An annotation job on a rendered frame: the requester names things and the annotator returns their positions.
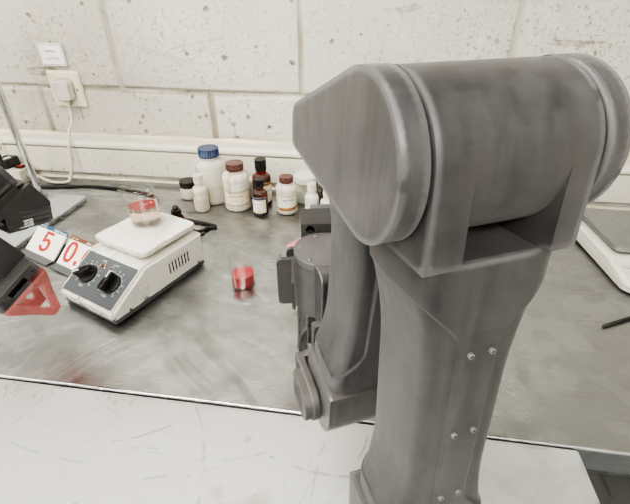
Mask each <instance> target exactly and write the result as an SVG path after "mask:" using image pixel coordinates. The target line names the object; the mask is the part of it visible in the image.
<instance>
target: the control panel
mask: <svg viewBox="0 0 630 504"><path fill-rule="evenodd" d="M89 264H93V265H95V266H96V267H97V274H96V276H95V277H94V278H93V279H92V280H91V281H89V282H87V283H83V282H81V281H80V280H79V278H78V277H77V276H76V275H74V274H72V275H71V277H70V278H69V279H68V281H67V282H66V283H65V285H64V286H63V288H64V289H66V290H68V291H70V292H72V293H74V294H76V295H78V296H80V297H82V298H84V299H86V300H89V301H91V302H93V303H95V304H97V305H99V306H101V307H103V308H105V309H107V310H109V311H111V310H112V308H113V307H114V306H115V304H116V303H117V301H118V300H119V298H120V297H121V295H122V294H123V292H124V291H125V290H126V288H127V287H128V285H129V284H130V282H131V281H132V279H133V278H134V276H135V275H136V274H137V272H138V270H137V269H135V268H133V267H130V266H128V265H125V264H123V263H120V262H118V261H115V260H113V259H111V258H108V257H106V256H103V255H101V254H98V253H96V252H94V251H91V250H90V251H89V253H88V254H87V255H86V257H85V258H84V259H83V261H82V262H81V263H80V265H79V266H78V267H77V268H79V267H82V266H85V265H89ZM102 264H105V267H104V268H101V267H100V266H101V265H102ZM111 267H113V272H114V273H116V275H118V276H119V277H120V278H121V283H120V286H119V287H118V289H117V290H116V291H114V292H112V293H109V294H107V293H104V292H103V291H101V290H99V289H98V288H97V285H98V284H99V283H100V281H101V280H102V278H103V277H104V276H105V274H106V273H107V272H108V271H109V268H111Z"/></svg>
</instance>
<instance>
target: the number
mask: <svg viewBox="0 0 630 504"><path fill-rule="evenodd" d="M64 239H65V236H63V235H60V234H58V233H55V232H53V231H50V230H48V229H46V228H43V227H41V226H39V228H38V230H37V231H36V233H35V235H34V236H33V238H32V240H31V241H30V243H29V245H28V246H29V247H31V248H33V249H35V250H38V251H40V252H42V253H44V254H46V255H49V256H51V257H53V258H54V257H55V255H56V253H57V251H58V250H59V248H60V246H61V244H62V243H63V241H64Z"/></svg>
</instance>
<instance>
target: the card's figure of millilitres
mask: <svg viewBox="0 0 630 504"><path fill-rule="evenodd" d="M91 248H92V247H90V246H87V245H85V244H82V243H80V242H77V241H75V240H72V239H70V241H69V243H68V244H67V246H66V248H65V250H64V251H63V253H62V255H61V257H60V259H59V260H60V261H62V262H64V263H66V264H68V265H71V266H73V267H75V268H76V267H77V266H78V265H79V263H80V262H81V261H82V259H83V258H84V257H85V255H86V254H87V253H88V251H89V250H90V249H91Z"/></svg>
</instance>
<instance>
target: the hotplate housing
mask: <svg viewBox="0 0 630 504"><path fill-rule="evenodd" d="M90 250H91V251H94V252H96V253H98V254H101V255H103V256H106V257H108V258H111V259H113V260H115V261H118V262H120V263H123V264H125V265H128V266H130V267H133V268H135V269H137V270H138V272H137V274H136V275H135V276H134V278H133V279H132V281H131V282H130V284H129V285H128V287H127V288H126V290H125V291H124V292H123V294H122V295H121V297H120V298H119V300H118V301H117V303H116V304H115V306H114V307H113V308H112V310H111V311H109V310H107V309H105V308H103V307H101V306H99V305H97V304H95V303H93V302H91V301H89V300H86V299H84V298H82V297H80V296H78V295H76V294H74V293H72V292H70V291H68V290H66V289H64V288H63V286H64V285H65V283H66V282H67V281H68V279H69V278H70V277H71V275H72V274H73V273H72V274H71V275H70V277H69V278H68V279H67V281H66V282H65V283H64V285H63V286H62V291H61V292H62V295H63V296H64V297H66V299H67V300H68V301H70V302H72V303H74V304H76V305H78V306H80V307H82V308H84V309H86V310H88V311H90V312H92V313H94V314H96V315H98V316H100V317H102V318H104V319H106V320H108V321H110V322H112V323H114V324H116V325H118V324H119V323H121V322H122V321H123V320H125V319H126V318H128V317H129V316H130V315H132V314H133V313H135V312H136V311H137V310H139V309H140V308H142V307H143V306H144V305H146V304H147V303H149V302H150V301H151V300H153V299H154V298H156V297H157V296H158V295H160V294H161V293H163V292H164V291H165V290H167V289H168V288H170V287H171V286H172V285H174V284H175V283H177V282H178V281H179V280H181V279H182V278H184V277H185V276H186V275H188V274H189V273H191V272H192V271H193V270H195V269H196V268H198V267H199V266H200V265H202V264H203V263H204V252H203V247H202V241H201V235H200V233H199V232H197V231H194V230H191V231H189V232H187V233H186V234H184V235H182V236H181V237H179V238H178V239H176V240H174V241H173V242H171V243H169V244H168V245H166V246H164V247H163V248H161V249H159V250H158V251H156V252H155V253H153V254H151V255H150V256H148V257H145V258H139V257H136V256H134V255H131V254H128V253H126V252H123V251H121V250H118V249H116V248H113V247H111V246H108V245H106V244H103V243H100V242H99V243H97V244H95V245H94V247H92V248H91V249H90ZM90 250H89V251H90ZM89 251H88V253H89ZM88 253H87V254H88ZM87 254H86V255H87ZM86 255H85V257H86ZM85 257H84V258H85ZM84 258H83V259H84ZM83 259H82V261H83ZM82 261H81V262H82ZM81 262H80V263H81ZM80 263H79V265H80ZM79 265H78V266H79ZM78 266H77V267H78ZM77 267H76V268H77Z"/></svg>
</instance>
